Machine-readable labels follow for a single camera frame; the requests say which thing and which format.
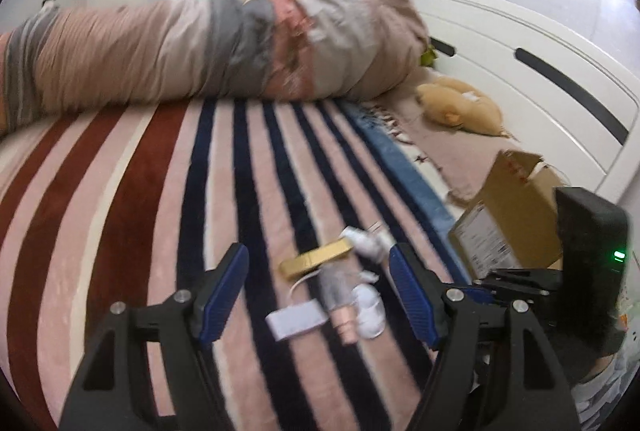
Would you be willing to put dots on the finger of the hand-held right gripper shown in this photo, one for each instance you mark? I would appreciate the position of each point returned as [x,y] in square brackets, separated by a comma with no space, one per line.
[520,282]

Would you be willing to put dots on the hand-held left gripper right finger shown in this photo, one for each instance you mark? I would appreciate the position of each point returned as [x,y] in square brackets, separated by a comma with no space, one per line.
[411,296]

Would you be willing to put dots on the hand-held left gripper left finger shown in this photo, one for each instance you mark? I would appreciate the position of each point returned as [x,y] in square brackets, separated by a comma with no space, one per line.
[225,298]

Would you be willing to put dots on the small white bottle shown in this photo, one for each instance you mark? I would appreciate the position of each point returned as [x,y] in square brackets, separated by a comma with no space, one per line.
[369,313]

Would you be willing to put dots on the brown cardboard box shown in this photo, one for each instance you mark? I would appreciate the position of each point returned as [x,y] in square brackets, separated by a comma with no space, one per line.
[520,216]

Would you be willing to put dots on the white tube bottle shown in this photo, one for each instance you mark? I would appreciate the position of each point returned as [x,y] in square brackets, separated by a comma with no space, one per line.
[367,241]

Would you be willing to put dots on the gold rectangular box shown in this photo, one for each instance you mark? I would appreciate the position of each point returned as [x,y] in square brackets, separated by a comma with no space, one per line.
[315,257]

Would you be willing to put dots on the person's right forearm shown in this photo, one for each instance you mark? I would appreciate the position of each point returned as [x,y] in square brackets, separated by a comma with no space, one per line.
[600,391]

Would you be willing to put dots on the striped plush blanket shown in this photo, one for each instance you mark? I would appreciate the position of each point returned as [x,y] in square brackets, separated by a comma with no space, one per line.
[150,236]

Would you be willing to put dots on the tan plush toy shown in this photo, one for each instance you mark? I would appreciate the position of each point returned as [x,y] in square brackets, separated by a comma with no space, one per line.
[462,108]

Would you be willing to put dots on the white bed headboard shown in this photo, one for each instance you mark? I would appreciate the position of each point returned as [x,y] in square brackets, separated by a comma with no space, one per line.
[525,61]

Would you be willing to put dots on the rolled striped duvet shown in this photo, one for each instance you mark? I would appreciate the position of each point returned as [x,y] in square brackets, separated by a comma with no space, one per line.
[200,46]

